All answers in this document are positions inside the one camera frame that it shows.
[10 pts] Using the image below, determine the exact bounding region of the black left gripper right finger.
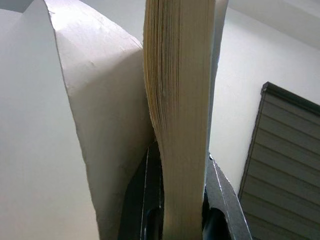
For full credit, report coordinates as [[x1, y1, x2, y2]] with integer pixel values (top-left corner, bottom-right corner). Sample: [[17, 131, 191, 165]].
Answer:
[[201, 152, 254, 240]]

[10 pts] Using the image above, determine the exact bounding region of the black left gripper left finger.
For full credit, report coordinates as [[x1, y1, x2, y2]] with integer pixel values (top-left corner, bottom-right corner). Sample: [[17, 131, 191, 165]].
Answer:
[[117, 141, 166, 240]]

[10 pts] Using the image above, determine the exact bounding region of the grey window roller blind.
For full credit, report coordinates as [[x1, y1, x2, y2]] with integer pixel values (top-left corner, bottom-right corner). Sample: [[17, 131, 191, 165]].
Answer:
[[236, 81, 320, 240]]

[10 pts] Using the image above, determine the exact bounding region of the grey paperback book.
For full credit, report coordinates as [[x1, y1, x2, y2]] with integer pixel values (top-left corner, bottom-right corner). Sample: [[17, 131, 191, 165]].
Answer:
[[0, 0, 229, 240]]

